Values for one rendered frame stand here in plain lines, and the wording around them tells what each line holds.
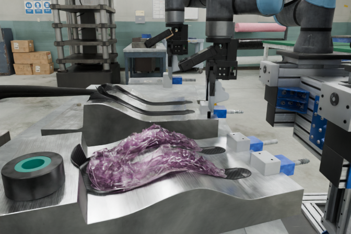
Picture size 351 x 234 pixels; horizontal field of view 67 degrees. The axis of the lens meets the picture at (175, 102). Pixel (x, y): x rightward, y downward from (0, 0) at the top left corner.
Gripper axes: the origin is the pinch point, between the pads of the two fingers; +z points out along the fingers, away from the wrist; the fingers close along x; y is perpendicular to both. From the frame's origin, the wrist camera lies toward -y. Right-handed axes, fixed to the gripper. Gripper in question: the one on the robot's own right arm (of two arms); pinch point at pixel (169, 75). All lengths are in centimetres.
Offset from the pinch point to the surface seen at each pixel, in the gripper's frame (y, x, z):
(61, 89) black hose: -43.9, 0.1, 5.9
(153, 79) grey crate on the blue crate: -32, 319, 62
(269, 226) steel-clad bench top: 19, -67, 15
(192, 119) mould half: 7.2, -35.9, 6.3
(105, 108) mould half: -16.9, -35.9, 3.0
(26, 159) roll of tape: -20, -70, 1
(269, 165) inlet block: 21, -59, 7
